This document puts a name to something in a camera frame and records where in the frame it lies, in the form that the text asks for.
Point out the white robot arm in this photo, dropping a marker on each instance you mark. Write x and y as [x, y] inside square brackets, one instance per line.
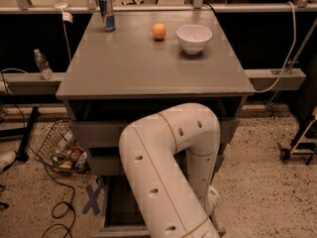
[169, 160]

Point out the red bull can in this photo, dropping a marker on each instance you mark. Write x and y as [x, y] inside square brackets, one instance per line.
[107, 14]

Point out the grey top drawer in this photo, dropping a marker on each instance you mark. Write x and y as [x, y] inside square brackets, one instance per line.
[99, 134]

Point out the black wheeled cart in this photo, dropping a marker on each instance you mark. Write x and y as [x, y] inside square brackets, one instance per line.
[297, 146]

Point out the clear plastic water bottle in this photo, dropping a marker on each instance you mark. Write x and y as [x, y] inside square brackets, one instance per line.
[43, 65]

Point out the grey open bottom drawer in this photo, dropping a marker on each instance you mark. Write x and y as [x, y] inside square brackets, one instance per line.
[121, 216]

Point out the wire basket with snacks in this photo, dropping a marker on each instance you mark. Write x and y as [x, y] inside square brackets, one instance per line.
[60, 151]

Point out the white ceramic bowl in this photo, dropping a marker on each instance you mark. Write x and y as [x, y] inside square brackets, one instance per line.
[193, 39]

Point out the orange fruit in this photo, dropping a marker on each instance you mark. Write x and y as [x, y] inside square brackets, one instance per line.
[159, 31]

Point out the grey drawer cabinet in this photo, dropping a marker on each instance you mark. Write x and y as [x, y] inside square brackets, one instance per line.
[127, 75]

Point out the black stand leg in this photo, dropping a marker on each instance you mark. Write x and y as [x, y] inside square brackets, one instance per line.
[21, 153]

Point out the blue tape cross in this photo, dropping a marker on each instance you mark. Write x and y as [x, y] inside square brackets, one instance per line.
[92, 203]

